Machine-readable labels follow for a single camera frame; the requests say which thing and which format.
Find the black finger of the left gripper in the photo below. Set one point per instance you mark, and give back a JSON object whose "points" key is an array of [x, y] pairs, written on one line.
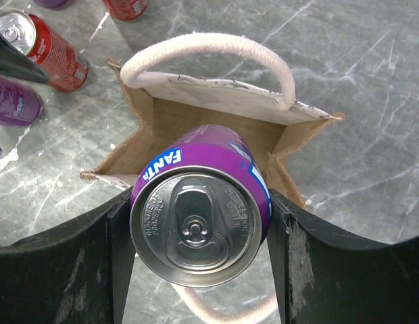
{"points": [[15, 64]]}

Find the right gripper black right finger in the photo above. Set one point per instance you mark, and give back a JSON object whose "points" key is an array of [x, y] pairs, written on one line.
{"points": [[325, 274]]}

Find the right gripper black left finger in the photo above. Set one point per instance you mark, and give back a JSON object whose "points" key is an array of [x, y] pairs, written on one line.
{"points": [[76, 272]]}

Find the purple fanta can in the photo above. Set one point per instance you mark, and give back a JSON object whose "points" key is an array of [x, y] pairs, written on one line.
{"points": [[51, 4], [200, 210], [20, 105]]}

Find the purple Fanta can front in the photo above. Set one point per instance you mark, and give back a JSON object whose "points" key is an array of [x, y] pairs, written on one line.
{"points": [[20, 105]]}

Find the red cola can middle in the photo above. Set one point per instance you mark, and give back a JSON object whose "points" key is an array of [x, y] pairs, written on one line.
{"points": [[30, 35]]}

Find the red cola can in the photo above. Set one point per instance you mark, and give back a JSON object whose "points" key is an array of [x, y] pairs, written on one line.
{"points": [[30, 35], [125, 10]]}

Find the red cola can back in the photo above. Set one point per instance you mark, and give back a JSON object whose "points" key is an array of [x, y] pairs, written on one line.
{"points": [[125, 10]]}

